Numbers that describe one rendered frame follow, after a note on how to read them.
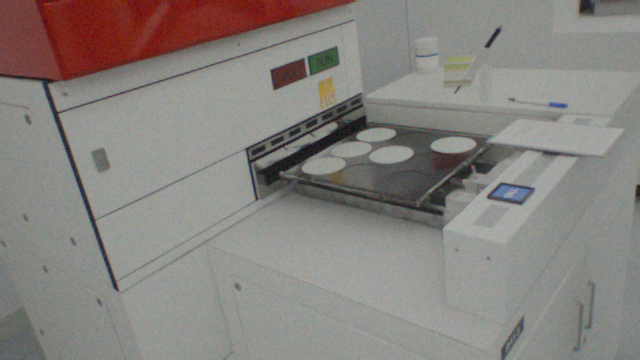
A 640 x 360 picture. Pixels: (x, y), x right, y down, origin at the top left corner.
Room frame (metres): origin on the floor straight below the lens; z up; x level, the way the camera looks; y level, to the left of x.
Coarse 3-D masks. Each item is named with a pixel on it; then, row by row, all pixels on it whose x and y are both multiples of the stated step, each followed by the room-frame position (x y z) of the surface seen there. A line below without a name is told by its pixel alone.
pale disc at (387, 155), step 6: (378, 150) 1.17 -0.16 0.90; (384, 150) 1.16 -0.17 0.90; (390, 150) 1.16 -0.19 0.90; (396, 150) 1.15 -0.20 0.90; (402, 150) 1.15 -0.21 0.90; (408, 150) 1.14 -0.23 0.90; (372, 156) 1.14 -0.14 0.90; (378, 156) 1.13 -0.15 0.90; (384, 156) 1.13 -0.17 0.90; (390, 156) 1.12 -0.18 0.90; (396, 156) 1.12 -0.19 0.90; (402, 156) 1.11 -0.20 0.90; (408, 156) 1.10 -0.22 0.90; (378, 162) 1.10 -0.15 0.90; (384, 162) 1.09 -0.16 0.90; (390, 162) 1.09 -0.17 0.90; (396, 162) 1.08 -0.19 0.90
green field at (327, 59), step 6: (336, 48) 1.36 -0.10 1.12; (324, 54) 1.33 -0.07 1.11; (330, 54) 1.34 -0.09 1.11; (336, 54) 1.36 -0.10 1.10; (312, 60) 1.29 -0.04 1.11; (318, 60) 1.31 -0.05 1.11; (324, 60) 1.33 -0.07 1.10; (330, 60) 1.34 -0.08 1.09; (336, 60) 1.36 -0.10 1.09; (312, 66) 1.29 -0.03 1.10; (318, 66) 1.31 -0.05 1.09; (324, 66) 1.32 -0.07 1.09; (330, 66) 1.34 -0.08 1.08; (312, 72) 1.29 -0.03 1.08
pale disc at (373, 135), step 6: (366, 132) 1.31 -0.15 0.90; (372, 132) 1.31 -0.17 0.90; (378, 132) 1.30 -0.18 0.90; (384, 132) 1.29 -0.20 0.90; (390, 132) 1.29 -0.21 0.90; (360, 138) 1.27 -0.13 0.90; (366, 138) 1.27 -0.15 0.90; (372, 138) 1.26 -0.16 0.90; (378, 138) 1.25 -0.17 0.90; (384, 138) 1.25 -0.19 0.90
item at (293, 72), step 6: (288, 66) 1.23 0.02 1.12; (294, 66) 1.25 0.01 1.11; (300, 66) 1.26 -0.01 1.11; (276, 72) 1.20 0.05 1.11; (282, 72) 1.21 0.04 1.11; (288, 72) 1.23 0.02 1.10; (294, 72) 1.24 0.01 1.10; (300, 72) 1.26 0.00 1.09; (276, 78) 1.20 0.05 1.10; (282, 78) 1.21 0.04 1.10; (288, 78) 1.23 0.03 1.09; (294, 78) 1.24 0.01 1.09; (300, 78) 1.26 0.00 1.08; (276, 84) 1.20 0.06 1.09; (282, 84) 1.21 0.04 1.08
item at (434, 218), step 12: (300, 192) 1.16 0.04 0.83; (312, 192) 1.13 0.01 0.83; (324, 192) 1.11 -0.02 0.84; (336, 192) 1.08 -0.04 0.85; (348, 204) 1.06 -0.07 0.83; (360, 204) 1.04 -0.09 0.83; (372, 204) 1.01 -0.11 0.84; (384, 204) 0.99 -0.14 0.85; (396, 204) 0.98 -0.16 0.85; (396, 216) 0.97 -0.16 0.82; (408, 216) 0.95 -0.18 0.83; (420, 216) 0.93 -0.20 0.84; (432, 216) 0.91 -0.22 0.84
